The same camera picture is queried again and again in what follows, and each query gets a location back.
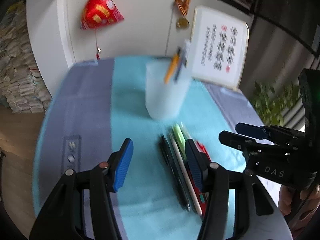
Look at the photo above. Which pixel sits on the clear pen with pink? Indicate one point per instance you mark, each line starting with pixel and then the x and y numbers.
pixel 185 132

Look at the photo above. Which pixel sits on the white slim pen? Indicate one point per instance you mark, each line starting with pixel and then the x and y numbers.
pixel 185 175

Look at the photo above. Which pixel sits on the person's right hand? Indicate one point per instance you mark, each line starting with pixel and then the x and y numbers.
pixel 288 201

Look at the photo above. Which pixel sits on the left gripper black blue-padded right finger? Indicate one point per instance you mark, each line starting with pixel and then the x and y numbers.
pixel 256 214

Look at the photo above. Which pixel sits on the blue refill pen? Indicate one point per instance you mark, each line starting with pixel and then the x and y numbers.
pixel 182 58

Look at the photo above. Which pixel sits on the stack of papers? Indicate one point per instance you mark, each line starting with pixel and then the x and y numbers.
pixel 22 87

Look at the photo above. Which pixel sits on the light green pen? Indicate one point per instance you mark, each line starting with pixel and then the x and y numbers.
pixel 180 140

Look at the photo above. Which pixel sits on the translucent white plastic cup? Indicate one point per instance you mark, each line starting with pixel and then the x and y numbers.
pixel 164 100

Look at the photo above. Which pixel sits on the red hanging ornament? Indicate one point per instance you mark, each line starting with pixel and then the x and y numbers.
pixel 99 13

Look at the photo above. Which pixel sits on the gold medal with ribbon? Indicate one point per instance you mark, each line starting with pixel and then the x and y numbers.
pixel 183 7

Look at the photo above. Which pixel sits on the blue grey tablecloth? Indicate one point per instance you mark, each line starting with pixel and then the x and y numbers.
pixel 101 103

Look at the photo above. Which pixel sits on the framed calligraphy sign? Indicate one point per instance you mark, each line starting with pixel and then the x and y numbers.
pixel 218 47

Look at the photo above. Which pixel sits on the green potted plant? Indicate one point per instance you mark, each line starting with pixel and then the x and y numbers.
pixel 270 105

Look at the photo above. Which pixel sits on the red black pen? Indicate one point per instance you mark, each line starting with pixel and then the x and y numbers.
pixel 203 197

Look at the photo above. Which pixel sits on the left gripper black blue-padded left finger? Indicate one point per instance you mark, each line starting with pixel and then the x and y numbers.
pixel 62 215

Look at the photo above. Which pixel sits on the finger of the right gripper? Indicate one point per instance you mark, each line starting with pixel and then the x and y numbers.
pixel 236 141
pixel 257 132

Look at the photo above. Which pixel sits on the orange retractable pen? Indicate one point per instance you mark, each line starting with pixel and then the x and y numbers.
pixel 172 66

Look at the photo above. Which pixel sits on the white cabinet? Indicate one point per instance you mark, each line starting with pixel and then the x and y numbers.
pixel 58 42

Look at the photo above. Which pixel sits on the dark blue pen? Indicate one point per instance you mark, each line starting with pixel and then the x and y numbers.
pixel 180 169

